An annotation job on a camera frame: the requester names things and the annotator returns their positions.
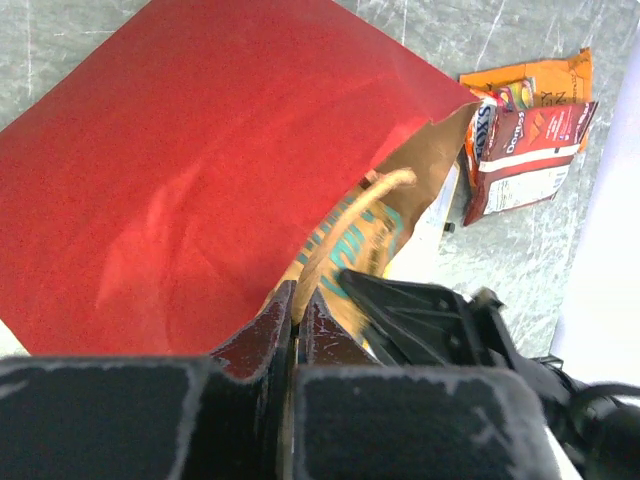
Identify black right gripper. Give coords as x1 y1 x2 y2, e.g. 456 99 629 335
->
292 269 563 479

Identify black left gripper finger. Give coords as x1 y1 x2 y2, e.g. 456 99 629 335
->
1 281 294 479

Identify brown teal chips bag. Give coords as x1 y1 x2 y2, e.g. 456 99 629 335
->
277 186 408 354

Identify red brown paper bag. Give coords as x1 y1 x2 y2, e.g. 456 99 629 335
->
1 1 475 355

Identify red Doritos bag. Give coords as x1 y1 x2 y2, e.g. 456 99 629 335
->
463 101 598 226

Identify orange honey snack bag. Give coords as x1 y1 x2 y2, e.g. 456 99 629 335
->
460 49 592 112

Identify orange white Fox's candy bag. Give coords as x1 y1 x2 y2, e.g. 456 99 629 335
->
464 77 536 190

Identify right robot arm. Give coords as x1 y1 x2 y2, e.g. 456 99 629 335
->
292 270 639 479

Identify yellow framed whiteboard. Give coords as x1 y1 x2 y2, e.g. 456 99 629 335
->
383 163 460 283

